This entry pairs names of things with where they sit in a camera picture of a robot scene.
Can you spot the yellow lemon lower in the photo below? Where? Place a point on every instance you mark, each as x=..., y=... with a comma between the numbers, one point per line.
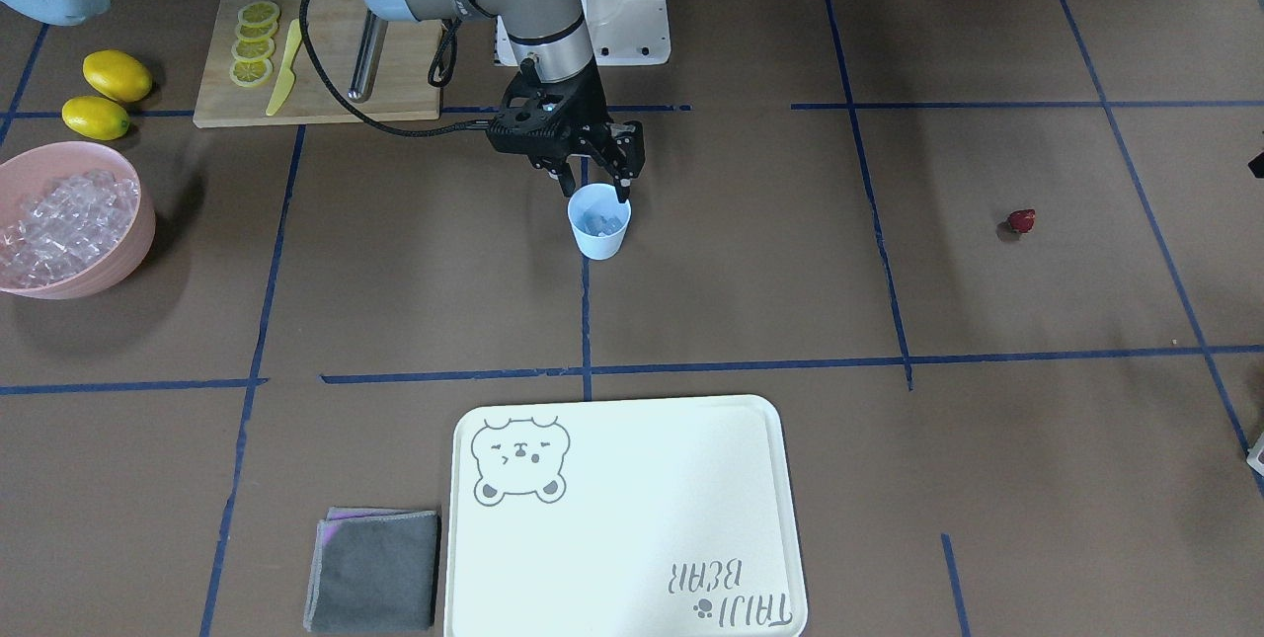
x=96, y=118

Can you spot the yellow lemon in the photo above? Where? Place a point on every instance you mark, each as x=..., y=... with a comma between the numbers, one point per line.
x=117, y=75
x=96, y=118

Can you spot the yellow lemon upper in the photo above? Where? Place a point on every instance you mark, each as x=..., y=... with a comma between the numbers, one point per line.
x=117, y=75

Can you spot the lemon slice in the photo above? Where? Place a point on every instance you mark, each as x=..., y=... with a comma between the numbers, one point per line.
x=253, y=51
x=258, y=14
x=250, y=73
x=250, y=33

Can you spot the clear ice cubes pile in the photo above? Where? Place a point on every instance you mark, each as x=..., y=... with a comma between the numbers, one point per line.
x=72, y=224

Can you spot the light blue plastic cup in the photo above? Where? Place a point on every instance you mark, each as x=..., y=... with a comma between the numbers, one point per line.
x=599, y=220

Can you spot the red strawberry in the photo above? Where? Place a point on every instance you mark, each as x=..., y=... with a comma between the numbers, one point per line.
x=1021, y=222

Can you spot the yellow plastic knife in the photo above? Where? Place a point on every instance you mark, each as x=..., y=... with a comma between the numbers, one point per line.
x=285, y=76

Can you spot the wooden cutting board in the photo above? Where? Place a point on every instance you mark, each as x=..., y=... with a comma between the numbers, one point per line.
x=401, y=91

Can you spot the grey folded cloth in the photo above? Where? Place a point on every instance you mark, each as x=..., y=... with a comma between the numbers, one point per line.
x=373, y=571

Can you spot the cream bear tray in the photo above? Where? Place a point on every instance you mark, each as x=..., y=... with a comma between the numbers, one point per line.
x=642, y=517

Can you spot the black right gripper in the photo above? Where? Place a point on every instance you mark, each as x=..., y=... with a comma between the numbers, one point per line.
x=590, y=110

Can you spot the pink bowl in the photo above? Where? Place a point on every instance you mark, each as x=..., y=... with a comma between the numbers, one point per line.
x=26, y=175

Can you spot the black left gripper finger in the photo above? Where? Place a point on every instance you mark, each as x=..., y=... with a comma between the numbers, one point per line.
x=1256, y=166

